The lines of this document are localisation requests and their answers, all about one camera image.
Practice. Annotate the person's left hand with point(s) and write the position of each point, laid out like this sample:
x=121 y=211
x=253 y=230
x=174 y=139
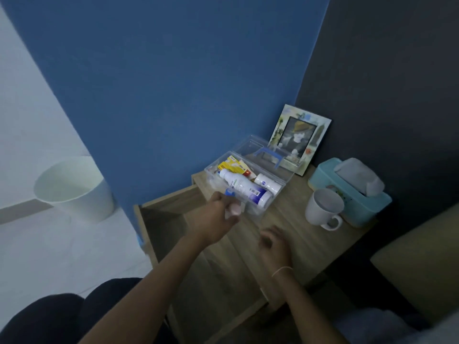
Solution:
x=209 y=222

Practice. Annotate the person's right hand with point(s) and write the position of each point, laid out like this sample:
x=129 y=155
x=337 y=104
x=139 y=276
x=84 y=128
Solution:
x=276 y=252

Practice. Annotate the person's right fingers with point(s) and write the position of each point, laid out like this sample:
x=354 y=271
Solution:
x=270 y=235

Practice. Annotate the person's left fingers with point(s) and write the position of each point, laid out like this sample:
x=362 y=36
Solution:
x=219 y=202

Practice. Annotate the small pale pink tube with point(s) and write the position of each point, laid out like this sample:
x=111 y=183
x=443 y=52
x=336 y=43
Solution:
x=235 y=210

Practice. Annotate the person's right forearm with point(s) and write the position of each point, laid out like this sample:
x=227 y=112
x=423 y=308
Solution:
x=304 y=308

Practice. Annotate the person's left forearm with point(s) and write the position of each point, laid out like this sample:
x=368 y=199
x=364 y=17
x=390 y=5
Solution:
x=154 y=290

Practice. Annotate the large white blue-label bottle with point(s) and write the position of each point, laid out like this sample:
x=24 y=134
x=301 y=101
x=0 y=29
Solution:
x=244 y=186

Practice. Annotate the yellow medicine box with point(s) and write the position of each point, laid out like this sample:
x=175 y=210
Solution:
x=229 y=164

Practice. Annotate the white red medicine box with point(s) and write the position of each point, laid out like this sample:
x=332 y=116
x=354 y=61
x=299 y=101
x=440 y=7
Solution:
x=247 y=170

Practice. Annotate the wooden nightstand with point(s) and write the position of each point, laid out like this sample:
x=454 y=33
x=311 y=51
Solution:
x=315 y=243

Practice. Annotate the small white round bottle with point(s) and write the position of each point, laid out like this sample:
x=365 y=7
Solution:
x=269 y=183

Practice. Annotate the white ceramic mug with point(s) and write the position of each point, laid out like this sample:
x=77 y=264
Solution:
x=321 y=209

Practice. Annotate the clear plastic storage box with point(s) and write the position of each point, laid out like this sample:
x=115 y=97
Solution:
x=276 y=164

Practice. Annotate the wooden nightstand drawer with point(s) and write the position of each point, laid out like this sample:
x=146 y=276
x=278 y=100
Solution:
x=215 y=283

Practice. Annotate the teal tissue box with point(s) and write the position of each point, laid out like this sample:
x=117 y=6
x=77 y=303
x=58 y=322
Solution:
x=365 y=207

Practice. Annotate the white tissue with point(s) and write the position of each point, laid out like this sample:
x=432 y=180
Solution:
x=358 y=173

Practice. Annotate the white waste bin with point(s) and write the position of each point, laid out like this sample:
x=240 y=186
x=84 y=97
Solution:
x=79 y=189

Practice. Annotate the beige cushion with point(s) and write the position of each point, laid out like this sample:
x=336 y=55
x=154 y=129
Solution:
x=423 y=257

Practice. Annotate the grey fabric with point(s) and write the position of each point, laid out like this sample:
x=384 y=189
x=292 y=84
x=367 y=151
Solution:
x=394 y=329

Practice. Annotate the person's dark trousers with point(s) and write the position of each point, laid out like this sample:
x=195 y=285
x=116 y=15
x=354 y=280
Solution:
x=53 y=318

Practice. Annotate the floral picture frame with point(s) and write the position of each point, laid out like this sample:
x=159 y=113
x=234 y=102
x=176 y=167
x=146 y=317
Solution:
x=304 y=118

